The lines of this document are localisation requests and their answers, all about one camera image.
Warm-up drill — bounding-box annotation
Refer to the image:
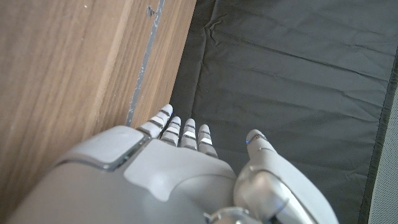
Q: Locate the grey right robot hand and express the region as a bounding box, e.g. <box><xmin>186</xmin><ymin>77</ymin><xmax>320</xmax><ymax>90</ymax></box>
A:
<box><xmin>6</xmin><ymin>103</ymin><xmax>340</xmax><ymax>224</ymax></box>

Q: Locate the black backdrop curtain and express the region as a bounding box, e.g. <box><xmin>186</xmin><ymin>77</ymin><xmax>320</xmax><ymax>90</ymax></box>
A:
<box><xmin>169</xmin><ymin>0</ymin><xmax>398</xmax><ymax>224</ymax></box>

